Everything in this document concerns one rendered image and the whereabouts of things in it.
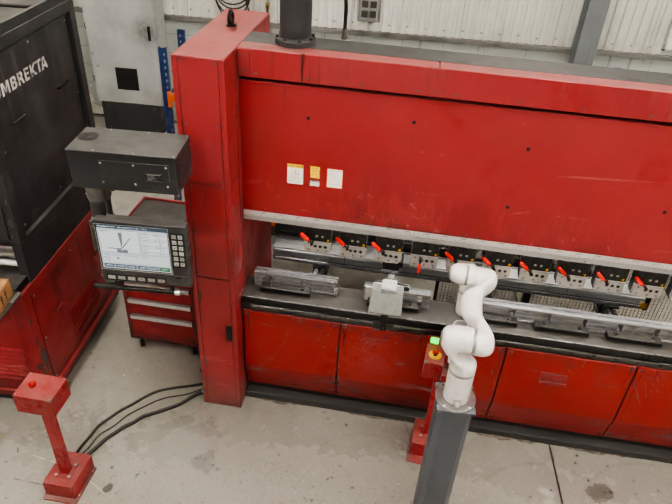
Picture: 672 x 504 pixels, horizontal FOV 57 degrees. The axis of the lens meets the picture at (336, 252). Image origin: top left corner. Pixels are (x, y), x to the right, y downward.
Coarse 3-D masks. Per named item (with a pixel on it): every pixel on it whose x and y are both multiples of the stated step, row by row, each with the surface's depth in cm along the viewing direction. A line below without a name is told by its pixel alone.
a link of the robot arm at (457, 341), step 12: (444, 336) 270; (456, 336) 268; (468, 336) 268; (444, 348) 271; (456, 348) 269; (468, 348) 268; (456, 360) 274; (468, 360) 277; (456, 372) 278; (468, 372) 276
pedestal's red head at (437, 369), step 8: (432, 336) 352; (432, 344) 355; (440, 344) 354; (440, 352) 350; (424, 360) 345; (432, 360) 344; (440, 360) 345; (424, 368) 346; (432, 368) 345; (440, 368) 343; (424, 376) 349; (432, 376) 348; (440, 376) 347
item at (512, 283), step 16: (288, 240) 397; (288, 256) 394; (304, 256) 391; (320, 256) 389; (336, 256) 388; (368, 256) 387; (384, 272) 389; (400, 272) 388; (416, 272) 385; (432, 272) 383; (448, 272) 381; (512, 272) 381; (496, 288) 383; (512, 288) 381; (528, 288) 379; (544, 288) 377; (560, 288) 375; (576, 288) 374; (592, 288) 373; (624, 288) 374; (608, 304) 377; (624, 304) 375; (640, 304) 373
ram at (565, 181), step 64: (256, 128) 316; (320, 128) 311; (384, 128) 306; (448, 128) 301; (512, 128) 296; (576, 128) 291; (640, 128) 286; (256, 192) 338; (320, 192) 332; (384, 192) 326; (448, 192) 320; (512, 192) 314; (576, 192) 309; (640, 192) 304; (640, 256) 324
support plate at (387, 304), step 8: (376, 288) 359; (400, 288) 360; (376, 296) 353; (384, 296) 353; (392, 296) 353; (400, 296) 354; (376, 304) 347; (384, 304) 347; (392, 304) 348; (400, 304) 348; (368, 312) 342; (376, 312) 341; (384, 312) 342; (392, 312) 342; (400, 312) 342
